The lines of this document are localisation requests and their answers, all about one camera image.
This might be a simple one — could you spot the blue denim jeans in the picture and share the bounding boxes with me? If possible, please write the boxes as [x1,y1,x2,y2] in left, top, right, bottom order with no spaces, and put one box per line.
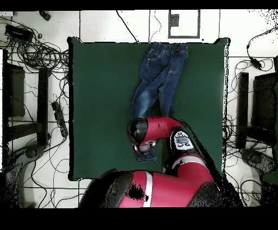
[130,42,189,163]

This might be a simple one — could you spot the dark green tablecloth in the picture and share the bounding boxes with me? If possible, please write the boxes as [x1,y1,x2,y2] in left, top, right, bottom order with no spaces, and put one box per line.
[67,36,231,182]

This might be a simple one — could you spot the black power strip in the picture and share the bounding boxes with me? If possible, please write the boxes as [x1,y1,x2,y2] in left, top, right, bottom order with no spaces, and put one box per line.
[51,101,69,138]

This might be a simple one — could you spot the grey stand base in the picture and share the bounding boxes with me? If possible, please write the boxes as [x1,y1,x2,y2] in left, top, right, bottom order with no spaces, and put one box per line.
[239,148,277,175]
[4,144,47,208]

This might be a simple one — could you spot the black metal stand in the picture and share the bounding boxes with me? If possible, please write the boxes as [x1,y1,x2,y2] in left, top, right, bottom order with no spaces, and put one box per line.
[2,49,52,150]
[236,72,278,150]

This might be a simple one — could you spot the small dark square box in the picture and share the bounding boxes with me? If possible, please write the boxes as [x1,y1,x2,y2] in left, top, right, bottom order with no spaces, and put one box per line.
[170,14,180,27]

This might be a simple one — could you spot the person's shoe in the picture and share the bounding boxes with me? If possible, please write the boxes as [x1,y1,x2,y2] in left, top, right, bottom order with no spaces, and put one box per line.
[39,10,52,22]

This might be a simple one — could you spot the black electronics box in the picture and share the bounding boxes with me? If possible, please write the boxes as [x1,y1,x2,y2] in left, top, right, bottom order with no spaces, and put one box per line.
[4,24,34,42]

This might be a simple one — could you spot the grey square frame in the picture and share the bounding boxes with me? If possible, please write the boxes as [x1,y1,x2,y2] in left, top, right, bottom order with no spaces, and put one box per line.
[167,9,201,39]

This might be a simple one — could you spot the black cable with adapter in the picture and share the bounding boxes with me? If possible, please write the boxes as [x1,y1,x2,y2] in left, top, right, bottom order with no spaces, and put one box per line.
[246,27,278,71]

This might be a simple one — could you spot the tangled black cables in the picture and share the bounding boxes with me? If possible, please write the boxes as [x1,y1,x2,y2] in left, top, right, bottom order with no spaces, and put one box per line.
[0,16,70,75]

